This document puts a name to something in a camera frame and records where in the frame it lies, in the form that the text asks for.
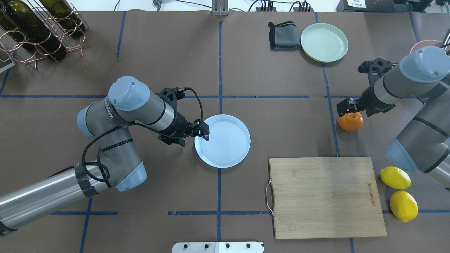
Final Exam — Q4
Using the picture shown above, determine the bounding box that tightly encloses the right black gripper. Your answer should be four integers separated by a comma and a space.
336, 58, 396, 117

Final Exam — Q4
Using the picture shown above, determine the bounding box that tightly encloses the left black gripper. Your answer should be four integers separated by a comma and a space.
157, 87, 210, 147

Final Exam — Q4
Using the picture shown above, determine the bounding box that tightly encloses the orange fruit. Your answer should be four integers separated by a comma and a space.
338, 112, 364, 132

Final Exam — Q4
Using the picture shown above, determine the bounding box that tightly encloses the light blue plate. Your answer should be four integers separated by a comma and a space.
194, 114, 251, 168

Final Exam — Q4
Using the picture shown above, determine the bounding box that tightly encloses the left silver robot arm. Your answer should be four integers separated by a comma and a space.
0, 76, 210, 236

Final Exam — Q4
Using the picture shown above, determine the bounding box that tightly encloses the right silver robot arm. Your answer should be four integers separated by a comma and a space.
336, 45, 450, 190

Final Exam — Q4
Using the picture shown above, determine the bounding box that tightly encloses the light green plate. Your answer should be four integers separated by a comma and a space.
300, 23, 349, 63

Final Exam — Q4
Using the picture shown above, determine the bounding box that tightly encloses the yellow lemon upper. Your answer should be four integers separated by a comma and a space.
380, 166, 412, 190

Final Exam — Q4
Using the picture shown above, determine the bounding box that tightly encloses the yellow lemon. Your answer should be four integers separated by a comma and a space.
380, 166, 412, 190
390, 190, 418, 223

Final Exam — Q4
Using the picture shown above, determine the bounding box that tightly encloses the dark grey folded cloth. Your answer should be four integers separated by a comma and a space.
268, 21, 301, 51

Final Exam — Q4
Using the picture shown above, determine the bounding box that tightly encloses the pink bowl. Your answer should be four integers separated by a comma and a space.
409, 39, 443, 54

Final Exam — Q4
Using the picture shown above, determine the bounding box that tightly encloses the wooden cutting board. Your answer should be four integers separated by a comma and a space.
269, 157, 387, 240

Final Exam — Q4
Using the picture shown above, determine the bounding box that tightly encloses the yellow lemon lower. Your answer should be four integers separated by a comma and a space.
390, 190, 418, 223

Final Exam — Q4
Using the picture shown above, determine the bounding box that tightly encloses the dark wine bottle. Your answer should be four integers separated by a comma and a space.
40, 0, 86, 38
0, 12, 28, 53
1, 0, 66, 61

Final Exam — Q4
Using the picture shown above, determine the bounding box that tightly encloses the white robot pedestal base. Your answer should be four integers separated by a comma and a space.
172, 241, 265, 253

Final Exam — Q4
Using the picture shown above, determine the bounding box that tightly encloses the aluminium frame post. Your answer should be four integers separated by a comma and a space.
212, 0, 229, 16

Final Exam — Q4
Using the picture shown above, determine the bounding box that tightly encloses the copper wire bottle rack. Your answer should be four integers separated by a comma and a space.
1, 0, 93, 69

